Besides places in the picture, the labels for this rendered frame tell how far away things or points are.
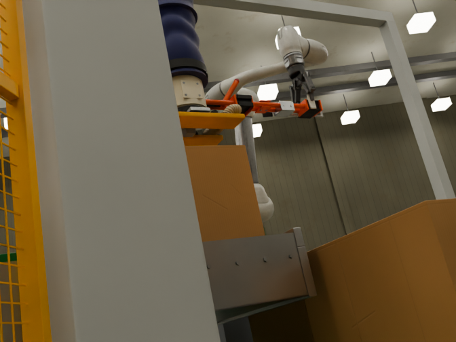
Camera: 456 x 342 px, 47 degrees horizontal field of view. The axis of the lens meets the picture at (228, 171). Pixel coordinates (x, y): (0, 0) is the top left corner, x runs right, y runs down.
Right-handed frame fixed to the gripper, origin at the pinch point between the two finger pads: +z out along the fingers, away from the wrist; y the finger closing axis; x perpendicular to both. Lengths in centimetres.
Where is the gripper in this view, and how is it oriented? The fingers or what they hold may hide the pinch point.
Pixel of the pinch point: (306, 108)
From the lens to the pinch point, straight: 237.9
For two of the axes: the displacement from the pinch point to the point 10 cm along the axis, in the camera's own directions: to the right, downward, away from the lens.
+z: 1.9, 9.3, -3.1
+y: 4.2, -3.7, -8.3
